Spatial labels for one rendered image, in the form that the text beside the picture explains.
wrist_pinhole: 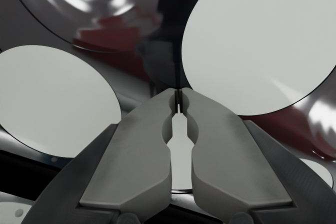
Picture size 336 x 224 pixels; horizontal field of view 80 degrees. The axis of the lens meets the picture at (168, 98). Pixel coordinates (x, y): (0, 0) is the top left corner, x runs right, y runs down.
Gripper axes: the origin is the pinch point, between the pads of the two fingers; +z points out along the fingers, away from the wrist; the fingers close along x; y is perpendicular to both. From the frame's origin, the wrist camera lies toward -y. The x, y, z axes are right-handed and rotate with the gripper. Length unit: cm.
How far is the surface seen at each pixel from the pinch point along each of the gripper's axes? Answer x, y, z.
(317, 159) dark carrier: 11.8, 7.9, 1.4
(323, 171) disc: 12.8, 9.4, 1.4
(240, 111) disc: 4.6, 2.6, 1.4
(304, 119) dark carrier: 9.4, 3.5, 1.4
